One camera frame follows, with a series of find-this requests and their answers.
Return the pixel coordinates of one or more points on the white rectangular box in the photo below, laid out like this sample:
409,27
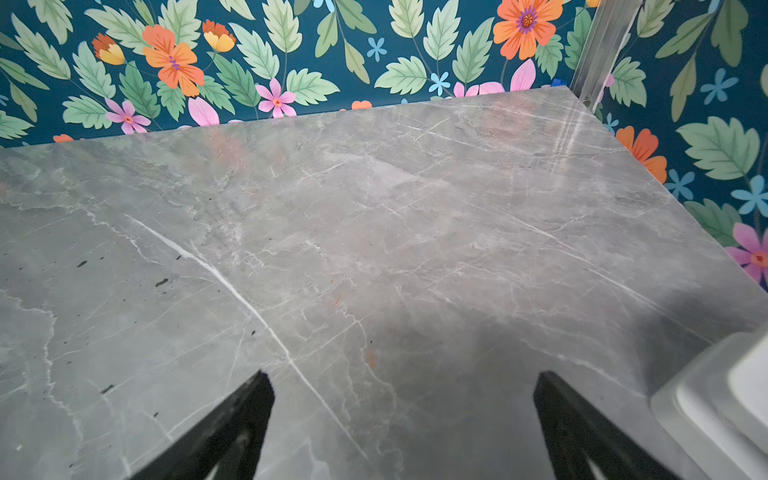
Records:
716,407

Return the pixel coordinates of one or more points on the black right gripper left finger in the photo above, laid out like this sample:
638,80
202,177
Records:
226,443

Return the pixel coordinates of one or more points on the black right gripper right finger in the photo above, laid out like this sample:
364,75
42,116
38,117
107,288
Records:
582,443

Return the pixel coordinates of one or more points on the aluminium frame post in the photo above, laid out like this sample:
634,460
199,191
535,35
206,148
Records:
610,25

